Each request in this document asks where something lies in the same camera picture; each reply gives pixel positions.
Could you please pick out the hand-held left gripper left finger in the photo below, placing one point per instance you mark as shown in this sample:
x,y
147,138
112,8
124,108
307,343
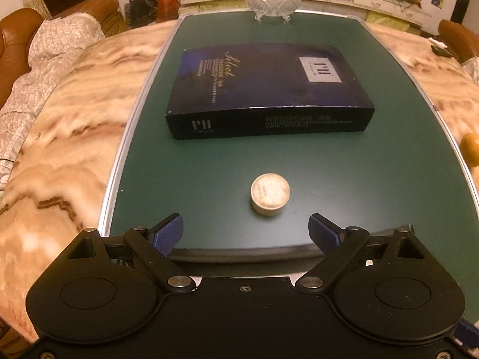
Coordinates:
x,y
170,230

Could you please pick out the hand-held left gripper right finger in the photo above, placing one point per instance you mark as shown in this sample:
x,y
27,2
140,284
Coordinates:
x,y
321,229

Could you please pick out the small round beige tin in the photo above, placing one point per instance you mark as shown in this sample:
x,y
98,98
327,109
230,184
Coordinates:
x,y
269,194

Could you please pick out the marble desktop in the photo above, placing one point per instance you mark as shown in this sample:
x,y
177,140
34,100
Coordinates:
x,y
75,138

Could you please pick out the dark blue flat box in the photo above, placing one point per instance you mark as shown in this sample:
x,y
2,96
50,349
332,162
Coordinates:
x,y
262,78

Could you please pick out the orange fruit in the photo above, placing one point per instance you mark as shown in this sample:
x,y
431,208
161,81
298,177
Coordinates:
x,y
470,149

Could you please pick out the small white object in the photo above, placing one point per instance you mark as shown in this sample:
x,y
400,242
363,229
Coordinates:
x,y
437,42

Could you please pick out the red plastic bag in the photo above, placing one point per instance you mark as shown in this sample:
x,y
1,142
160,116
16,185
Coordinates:
x,y
167,3

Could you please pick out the dark bag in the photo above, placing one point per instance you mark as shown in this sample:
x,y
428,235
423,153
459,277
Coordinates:
x,y
140,5

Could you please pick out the brown leather chair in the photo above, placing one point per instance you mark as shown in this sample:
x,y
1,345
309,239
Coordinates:
x,y
456,37

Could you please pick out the brown leather sofa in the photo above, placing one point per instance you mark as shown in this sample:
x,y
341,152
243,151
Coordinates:
x,y
15,41

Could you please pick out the green board with silver frame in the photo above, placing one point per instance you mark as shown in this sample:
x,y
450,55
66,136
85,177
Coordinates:
x,y
209,179

